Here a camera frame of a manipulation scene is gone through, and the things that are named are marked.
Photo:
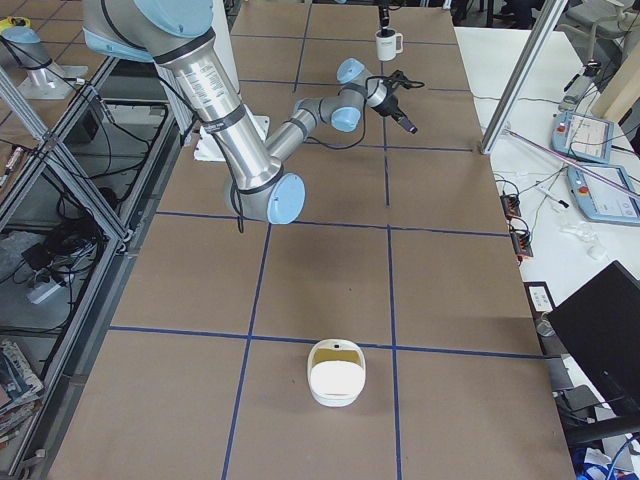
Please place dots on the lower teach pendant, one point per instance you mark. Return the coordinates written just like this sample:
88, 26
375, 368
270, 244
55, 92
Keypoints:
600, 202

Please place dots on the grey robot arm base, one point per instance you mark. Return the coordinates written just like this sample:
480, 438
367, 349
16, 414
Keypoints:
46, 79

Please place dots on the black connector block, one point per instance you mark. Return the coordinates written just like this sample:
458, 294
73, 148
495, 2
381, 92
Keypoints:
521, 242
510, 205

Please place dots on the right black connector block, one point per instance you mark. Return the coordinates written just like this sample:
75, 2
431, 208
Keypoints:
510, 205

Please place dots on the black box with white label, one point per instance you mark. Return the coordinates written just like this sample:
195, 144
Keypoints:
539, 297

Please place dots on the diagonal aluminium frame beam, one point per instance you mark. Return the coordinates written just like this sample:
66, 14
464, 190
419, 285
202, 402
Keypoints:
538, 36

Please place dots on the left black connector block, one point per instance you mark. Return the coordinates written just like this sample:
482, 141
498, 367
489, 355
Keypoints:
521, 242

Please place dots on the white basket container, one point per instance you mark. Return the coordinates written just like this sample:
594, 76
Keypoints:
336, 372

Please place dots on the teach pendant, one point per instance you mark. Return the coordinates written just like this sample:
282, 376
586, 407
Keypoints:
582, 137
600, 202

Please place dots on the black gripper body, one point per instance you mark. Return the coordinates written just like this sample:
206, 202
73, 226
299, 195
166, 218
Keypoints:
391, 108

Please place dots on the upper teach pendant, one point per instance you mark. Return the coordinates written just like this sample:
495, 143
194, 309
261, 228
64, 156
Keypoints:
582, 137

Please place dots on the white ribbed HOME mug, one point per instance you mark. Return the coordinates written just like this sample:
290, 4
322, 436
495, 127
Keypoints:
389, 44

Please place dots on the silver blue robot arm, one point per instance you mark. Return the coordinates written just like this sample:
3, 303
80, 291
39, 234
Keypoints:
180, 36

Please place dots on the black Huawei monitor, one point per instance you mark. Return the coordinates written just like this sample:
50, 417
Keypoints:
599, 327

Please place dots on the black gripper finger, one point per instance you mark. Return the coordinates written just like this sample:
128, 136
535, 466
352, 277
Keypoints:
384, 19
407, 124

